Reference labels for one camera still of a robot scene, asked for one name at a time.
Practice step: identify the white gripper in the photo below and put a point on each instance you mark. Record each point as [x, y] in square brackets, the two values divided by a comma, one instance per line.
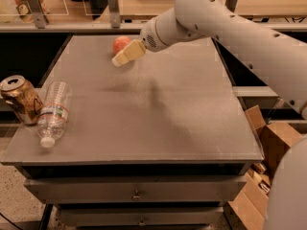
[152, 37]

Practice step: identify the lower drawer knob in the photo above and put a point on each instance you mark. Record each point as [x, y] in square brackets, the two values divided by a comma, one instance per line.
[141, 222]

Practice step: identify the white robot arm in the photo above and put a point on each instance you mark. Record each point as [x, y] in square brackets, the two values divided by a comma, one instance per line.
[278, 60]

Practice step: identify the orange-red apple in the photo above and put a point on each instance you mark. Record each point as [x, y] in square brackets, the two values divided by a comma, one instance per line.
[120, 43]

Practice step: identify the gold crushed soda can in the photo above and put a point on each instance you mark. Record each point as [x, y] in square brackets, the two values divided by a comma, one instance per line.
[20, 95]

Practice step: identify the clear plastic water bottle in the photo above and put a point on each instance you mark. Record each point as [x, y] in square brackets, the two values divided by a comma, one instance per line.
[53, 117]

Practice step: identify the grey drawer cabinet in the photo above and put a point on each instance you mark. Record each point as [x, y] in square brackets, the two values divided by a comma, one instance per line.
[167, 125]

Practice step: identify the open cardboard box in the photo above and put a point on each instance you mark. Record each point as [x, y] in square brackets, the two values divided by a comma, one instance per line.
[250, 205]

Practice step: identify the orange snack package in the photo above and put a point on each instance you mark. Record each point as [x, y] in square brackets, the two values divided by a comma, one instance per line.
[22, 7]

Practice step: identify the middle metal post bracket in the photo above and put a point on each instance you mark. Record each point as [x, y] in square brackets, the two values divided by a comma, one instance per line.
[114, 14]

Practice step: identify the upper drawer knob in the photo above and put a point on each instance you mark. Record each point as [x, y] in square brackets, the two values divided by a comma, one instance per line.
[136, 196]

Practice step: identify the left metal post bracket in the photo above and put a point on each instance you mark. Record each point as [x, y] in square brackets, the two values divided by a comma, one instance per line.
[38, 14]

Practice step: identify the drawer knob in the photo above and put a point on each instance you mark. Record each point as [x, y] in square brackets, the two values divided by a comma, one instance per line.
[141, 222]
[136, 196]

